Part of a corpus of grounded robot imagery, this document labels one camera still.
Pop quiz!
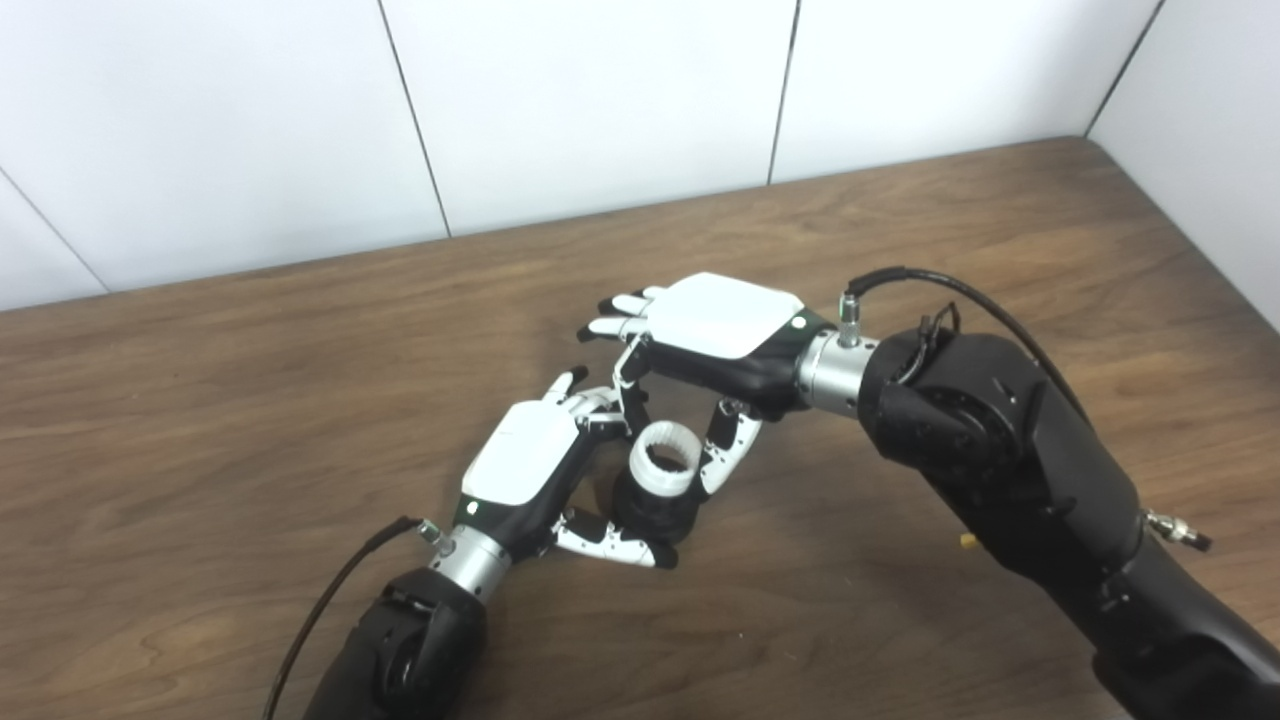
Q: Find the white and black right hand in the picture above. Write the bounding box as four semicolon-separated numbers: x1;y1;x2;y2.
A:
577;272;881;498

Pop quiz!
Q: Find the white and black left hand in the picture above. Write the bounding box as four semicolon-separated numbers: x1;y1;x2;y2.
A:
430;365;679;601

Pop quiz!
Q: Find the white plastic ring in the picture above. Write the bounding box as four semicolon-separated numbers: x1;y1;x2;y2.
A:
627;421;701;498

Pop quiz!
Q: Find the round black plastic part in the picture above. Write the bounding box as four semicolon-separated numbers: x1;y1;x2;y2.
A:
610;470;706;547

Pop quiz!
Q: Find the thin black wire loop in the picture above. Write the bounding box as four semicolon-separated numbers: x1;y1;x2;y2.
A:
900;303;963;386

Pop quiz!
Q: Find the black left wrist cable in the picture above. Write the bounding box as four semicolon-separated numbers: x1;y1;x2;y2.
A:
262;515;446;720

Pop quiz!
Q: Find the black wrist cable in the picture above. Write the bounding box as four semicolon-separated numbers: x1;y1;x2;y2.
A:
838;266;1091;421
262;515;446;720

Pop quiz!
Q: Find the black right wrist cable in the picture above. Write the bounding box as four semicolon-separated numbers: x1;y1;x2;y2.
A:
838;266;1091;421

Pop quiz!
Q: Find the silver metal cable connector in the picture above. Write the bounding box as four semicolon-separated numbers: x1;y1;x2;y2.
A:
1143;508;1213;553

